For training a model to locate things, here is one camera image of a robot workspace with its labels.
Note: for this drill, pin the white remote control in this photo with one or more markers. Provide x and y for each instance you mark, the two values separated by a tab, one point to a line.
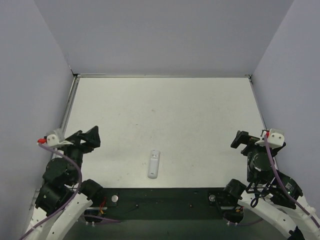
153	166

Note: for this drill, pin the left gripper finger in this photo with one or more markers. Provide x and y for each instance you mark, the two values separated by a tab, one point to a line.
91	138
75	138

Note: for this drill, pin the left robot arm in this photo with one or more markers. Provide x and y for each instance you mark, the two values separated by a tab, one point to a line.
64	196

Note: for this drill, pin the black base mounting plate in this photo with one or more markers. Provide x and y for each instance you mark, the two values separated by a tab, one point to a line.
148	204

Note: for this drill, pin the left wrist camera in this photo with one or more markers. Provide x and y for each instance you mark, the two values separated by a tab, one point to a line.
54	139

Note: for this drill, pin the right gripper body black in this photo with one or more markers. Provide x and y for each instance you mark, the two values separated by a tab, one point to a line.
249	144

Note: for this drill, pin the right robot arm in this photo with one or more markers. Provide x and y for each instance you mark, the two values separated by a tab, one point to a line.
270	194

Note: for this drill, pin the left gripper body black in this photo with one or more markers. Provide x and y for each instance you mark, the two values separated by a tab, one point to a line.
81	139

